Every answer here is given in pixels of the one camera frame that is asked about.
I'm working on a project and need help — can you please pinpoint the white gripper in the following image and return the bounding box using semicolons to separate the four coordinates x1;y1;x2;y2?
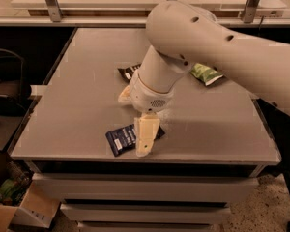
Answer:
118;70;174;157

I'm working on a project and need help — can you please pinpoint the blue rxbar blueberry bar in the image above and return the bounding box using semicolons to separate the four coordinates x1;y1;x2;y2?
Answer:
105;123;166;158

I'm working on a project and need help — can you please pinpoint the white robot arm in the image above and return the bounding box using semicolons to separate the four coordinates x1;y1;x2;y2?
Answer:
119;0;290;157

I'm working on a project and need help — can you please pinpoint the black rxbar snack bar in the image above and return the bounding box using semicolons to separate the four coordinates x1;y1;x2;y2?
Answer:
118;64;141;83

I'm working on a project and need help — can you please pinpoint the green kettle chips bag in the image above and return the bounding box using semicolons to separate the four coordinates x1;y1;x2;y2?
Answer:
190;63;222;86

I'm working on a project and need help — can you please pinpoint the grey drawer cabinet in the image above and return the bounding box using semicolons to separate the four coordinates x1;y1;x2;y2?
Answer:
33;160;263;232

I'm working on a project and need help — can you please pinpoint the black chair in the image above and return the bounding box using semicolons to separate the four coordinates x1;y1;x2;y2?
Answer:
0;48;32;116

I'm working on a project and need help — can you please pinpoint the cardboard box with items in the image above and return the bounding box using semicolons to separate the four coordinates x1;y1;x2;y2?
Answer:
0;153;59;232

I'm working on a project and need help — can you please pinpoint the metal shelf frame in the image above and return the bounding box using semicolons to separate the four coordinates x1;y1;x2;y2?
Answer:
0;0;290;28

